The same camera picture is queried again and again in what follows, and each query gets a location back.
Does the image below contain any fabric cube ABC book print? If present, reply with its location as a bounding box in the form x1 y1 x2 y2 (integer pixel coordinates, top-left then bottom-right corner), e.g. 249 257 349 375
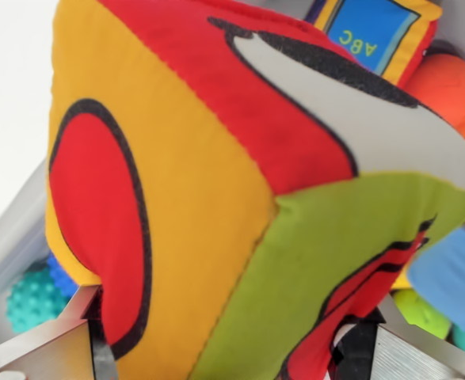
303 0 444 87

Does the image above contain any smooth green ball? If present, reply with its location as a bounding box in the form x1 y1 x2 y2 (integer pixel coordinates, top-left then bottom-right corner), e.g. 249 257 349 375
392 288 452 350

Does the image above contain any blue bumpy rubber ball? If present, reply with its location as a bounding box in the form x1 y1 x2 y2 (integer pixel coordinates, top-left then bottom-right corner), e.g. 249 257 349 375
44 252 83 297

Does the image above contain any teal bumpy rubber ball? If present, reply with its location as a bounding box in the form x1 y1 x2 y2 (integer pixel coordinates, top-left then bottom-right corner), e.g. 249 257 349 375
5 268 71 334

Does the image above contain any light blue fabric block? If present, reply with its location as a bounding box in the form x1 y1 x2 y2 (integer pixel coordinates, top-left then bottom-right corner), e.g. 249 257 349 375
407 224 465 334

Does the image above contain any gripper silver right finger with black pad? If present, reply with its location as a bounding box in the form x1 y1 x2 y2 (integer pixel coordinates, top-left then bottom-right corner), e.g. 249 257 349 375
330 309 465 380

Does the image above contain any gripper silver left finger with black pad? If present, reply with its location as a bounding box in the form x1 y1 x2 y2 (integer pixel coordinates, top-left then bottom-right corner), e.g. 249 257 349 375
0 284 119 380

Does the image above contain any green fabric cube house print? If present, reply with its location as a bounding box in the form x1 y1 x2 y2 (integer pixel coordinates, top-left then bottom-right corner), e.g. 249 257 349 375
44 0 465 380

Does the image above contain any grey plastic bin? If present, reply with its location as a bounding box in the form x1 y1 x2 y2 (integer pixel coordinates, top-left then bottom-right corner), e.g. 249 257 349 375
0 0 465 359

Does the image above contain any smooth orange ball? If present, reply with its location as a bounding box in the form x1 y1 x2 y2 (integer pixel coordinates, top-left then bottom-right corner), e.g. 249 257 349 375
405 53 465 128

